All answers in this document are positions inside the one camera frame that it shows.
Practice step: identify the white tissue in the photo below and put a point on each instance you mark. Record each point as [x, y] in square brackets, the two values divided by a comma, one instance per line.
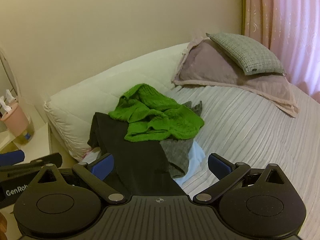
[6, 102]

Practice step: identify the striped bed cover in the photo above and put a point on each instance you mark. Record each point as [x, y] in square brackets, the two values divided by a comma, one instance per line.
[250, 130]

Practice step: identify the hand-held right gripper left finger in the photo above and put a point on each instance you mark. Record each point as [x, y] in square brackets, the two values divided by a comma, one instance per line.
[103, 167]

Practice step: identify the white quilted duvet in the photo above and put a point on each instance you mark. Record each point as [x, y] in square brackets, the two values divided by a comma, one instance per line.
[100, 80]

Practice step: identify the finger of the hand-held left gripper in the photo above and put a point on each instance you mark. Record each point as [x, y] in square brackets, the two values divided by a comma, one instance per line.
[37, 160]
[11, 158]

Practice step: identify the black garment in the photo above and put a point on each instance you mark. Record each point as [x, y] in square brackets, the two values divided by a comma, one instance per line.
[140, 160]

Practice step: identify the white curved frame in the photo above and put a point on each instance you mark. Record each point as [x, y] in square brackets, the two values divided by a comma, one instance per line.
[8, 72]

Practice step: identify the pink tissue holder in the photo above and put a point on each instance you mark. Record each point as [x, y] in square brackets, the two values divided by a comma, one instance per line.
[15, 120]

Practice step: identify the purple pillow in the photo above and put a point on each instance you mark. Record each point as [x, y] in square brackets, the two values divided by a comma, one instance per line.
[215, 67]

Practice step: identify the pink curtain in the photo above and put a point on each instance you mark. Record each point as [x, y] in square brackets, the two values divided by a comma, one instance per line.
[287, 30]

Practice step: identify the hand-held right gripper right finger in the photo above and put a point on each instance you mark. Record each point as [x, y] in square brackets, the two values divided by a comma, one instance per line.
[220, 167]

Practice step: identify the white nightstand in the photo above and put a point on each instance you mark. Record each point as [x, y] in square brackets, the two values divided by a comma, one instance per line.
[40, 140]

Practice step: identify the grey checked pillow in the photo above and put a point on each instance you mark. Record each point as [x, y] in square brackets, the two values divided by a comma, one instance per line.
[247, 52]

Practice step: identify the light blue garment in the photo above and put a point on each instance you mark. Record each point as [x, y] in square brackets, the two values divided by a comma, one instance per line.
[198, 155]

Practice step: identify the grey knit garment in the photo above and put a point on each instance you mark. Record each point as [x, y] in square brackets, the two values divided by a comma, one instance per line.
[178, 155]

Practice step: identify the green knit vest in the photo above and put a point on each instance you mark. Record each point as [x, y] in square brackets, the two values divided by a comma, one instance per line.
[155, 115]

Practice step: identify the clear bottle with blue label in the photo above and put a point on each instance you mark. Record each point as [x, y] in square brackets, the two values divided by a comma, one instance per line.
[26, 133]

